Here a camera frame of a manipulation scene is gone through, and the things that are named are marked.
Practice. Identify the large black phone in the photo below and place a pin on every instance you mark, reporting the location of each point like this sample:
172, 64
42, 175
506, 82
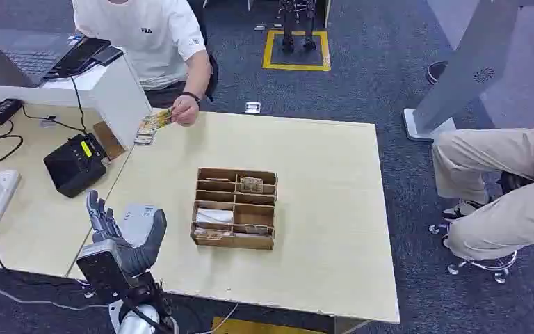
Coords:
80, 55

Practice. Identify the yellow tape square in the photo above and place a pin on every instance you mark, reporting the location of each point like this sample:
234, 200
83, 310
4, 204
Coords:
267, 50

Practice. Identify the black power adapter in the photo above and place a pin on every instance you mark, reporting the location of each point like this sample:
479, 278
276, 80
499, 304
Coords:
2, 112

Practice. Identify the brown cardboard piece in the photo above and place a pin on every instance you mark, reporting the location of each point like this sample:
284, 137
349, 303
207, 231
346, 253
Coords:
110, 143

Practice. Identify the wooden card box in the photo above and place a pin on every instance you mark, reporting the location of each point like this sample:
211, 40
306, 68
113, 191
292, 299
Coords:
253, 214

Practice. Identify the small grey plug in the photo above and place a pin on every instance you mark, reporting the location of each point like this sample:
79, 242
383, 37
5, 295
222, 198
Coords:
49, 121

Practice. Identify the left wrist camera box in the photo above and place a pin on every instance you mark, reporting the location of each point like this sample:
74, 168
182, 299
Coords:
103, 272

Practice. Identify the table caster wheel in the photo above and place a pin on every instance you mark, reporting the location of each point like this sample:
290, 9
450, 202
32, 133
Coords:
89, 293

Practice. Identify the small black phone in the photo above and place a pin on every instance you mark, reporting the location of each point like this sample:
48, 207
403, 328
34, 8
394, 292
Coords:
108, 55

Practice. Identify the printed card in box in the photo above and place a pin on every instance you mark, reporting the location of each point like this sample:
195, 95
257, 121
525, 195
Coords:
252, 184

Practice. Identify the person's left hand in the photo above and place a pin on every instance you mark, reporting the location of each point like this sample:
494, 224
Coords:
186, 110

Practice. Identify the grey laptop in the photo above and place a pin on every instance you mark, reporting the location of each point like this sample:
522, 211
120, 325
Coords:
32, 55

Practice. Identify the metal floor socket plate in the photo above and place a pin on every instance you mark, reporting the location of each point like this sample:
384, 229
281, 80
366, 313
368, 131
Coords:
252, 108

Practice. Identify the black and white shoe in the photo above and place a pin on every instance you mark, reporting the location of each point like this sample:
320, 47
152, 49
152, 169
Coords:
463, 210

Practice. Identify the black office chair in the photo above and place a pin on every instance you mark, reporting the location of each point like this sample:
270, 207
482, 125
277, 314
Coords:
212, 78

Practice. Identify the person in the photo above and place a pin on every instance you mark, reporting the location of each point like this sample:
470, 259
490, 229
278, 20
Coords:
502, 221
142, 46

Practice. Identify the small floor plate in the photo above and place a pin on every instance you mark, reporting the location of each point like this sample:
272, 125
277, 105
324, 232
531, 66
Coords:
260, 26

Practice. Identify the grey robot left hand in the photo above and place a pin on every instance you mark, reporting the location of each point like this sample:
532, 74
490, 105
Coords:
145, 235

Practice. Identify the black desktop device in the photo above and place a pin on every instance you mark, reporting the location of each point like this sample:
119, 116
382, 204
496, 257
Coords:
71, 168

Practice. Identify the yellow floor sheet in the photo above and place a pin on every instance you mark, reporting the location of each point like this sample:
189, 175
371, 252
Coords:
248, 327

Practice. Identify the white desk partition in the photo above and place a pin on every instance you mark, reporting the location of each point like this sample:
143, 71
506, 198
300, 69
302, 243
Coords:
115, 101

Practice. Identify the black robot legs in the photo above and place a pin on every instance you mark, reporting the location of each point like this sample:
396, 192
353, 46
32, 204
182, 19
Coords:
290, 27

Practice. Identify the white card stack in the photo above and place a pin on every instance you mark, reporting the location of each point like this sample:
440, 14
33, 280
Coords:
214, 215

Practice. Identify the pale card stack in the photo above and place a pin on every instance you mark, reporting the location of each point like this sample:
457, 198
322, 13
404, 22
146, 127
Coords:
211, 234

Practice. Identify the brown printed card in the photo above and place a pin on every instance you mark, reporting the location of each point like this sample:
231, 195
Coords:
256, 229

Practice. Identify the grey kiosk stand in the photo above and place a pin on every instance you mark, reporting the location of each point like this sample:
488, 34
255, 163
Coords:
469, 69

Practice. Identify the chrome base stool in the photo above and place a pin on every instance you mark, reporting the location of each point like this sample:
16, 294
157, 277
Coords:
492, 266

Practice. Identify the stack of printed cards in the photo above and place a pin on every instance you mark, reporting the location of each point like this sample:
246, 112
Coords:
144, 137

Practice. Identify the black wristwatch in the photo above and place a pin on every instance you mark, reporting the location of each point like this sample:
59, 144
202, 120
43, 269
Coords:
191, 96

